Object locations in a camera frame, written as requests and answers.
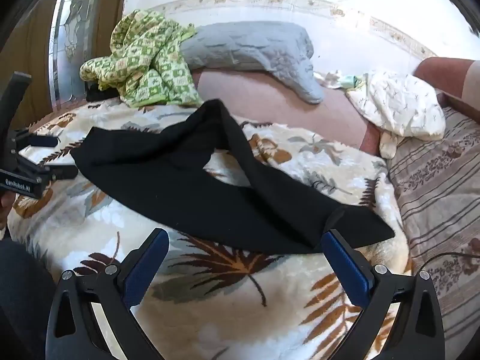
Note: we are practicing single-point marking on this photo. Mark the brown wooden door frame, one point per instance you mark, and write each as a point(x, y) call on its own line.
point(30, 45)

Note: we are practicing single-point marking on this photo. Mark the green patterned cloth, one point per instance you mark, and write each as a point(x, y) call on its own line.
point(142, 56)

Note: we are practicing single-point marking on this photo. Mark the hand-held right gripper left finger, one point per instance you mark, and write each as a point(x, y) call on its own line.
point(146, 266)

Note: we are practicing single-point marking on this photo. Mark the leaf print fleece blanket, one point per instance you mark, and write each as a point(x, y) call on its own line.
point(225, 300)

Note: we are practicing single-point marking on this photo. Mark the small pale green cloth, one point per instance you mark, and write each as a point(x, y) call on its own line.
point(348, 80)

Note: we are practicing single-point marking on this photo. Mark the brown striped bedsheet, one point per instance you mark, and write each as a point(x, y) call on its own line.
point(442, 195)

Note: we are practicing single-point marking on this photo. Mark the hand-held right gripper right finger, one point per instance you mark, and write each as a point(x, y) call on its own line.
point(345, 266)

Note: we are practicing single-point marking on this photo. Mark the black pants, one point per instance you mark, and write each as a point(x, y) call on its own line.
point(168, 180)

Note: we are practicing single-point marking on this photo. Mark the person's leg in dark jeans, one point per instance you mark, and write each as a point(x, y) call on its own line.
point(22, 288)

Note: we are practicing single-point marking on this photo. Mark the pink mattress sheet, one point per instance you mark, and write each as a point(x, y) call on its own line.
point(262, 97)

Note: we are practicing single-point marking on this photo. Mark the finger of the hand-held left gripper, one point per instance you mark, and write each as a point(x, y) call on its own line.
point(44, 141)
point(63, 172)

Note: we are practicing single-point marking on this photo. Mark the wooden headboard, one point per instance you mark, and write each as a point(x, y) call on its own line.
point(442, 71)

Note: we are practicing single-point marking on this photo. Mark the grey pillow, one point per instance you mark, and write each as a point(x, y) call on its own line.
point(243, 45)

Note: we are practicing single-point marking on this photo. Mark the small black cloth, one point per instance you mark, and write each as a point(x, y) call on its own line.
point(95, 95)

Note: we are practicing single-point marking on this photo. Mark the patterned glass door panel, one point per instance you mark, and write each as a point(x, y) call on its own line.
point(71, 33)

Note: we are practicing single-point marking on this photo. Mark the person's left hand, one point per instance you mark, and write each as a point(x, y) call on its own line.
point(4, 208)

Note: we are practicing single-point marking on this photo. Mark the white floral pillow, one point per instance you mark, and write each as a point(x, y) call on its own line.
point(397, 105)

